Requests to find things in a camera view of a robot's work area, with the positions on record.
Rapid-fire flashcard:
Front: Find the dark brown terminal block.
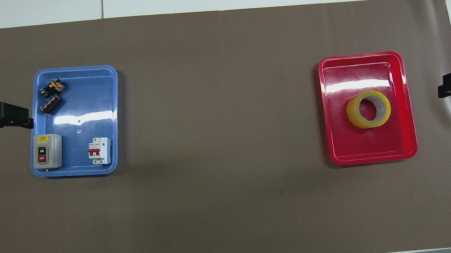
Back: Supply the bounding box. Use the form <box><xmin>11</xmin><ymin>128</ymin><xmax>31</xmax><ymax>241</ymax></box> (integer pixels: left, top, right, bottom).
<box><xmin>39</xmin><ymin>94</ymin><xmax>64</xmax><ymax>116</ymax></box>

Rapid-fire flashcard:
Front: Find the red plastic tray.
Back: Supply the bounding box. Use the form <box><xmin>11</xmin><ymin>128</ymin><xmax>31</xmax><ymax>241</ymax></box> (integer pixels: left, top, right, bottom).
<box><xmin>317</xmin><ymin>50</ymin><xmax>419</xmax><ymax>167</ymax></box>

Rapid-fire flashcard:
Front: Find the white circuit breaker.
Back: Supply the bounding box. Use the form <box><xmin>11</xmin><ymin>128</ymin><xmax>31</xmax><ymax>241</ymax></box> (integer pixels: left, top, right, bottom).
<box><xmin>86</xmin><ymin>136</ymin><xmax>113</xmax><ymax>166</ymax></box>

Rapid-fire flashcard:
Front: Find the yellow tape roll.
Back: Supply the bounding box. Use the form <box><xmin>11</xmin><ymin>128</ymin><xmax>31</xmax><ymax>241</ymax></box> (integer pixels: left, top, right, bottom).
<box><xmin>344</xmin><ymin>88</ymin><xmax>393</xmax><ymax>130</ymax></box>

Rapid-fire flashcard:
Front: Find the grey on-off switch box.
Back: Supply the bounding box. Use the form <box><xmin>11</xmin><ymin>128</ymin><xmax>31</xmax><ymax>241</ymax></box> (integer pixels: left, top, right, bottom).
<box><xmin>31</xmin><ymin>133</ymin><xmax>65</xmax><ymax>171</ymax></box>

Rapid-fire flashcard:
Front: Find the black and yellow component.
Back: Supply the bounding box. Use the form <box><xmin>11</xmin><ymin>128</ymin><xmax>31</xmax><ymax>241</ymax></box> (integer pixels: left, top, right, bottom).
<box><xmin>48</xmin><ymin>77</ymin><xmax>67</xmax><ymax>93</ymax></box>

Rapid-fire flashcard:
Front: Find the blue plastic tray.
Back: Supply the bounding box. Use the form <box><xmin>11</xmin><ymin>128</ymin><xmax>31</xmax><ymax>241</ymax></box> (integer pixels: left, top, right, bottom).
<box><xmin>23</xmin><ymin>63</ymin><xmax>126</xmax><ymax>181</ymax></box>

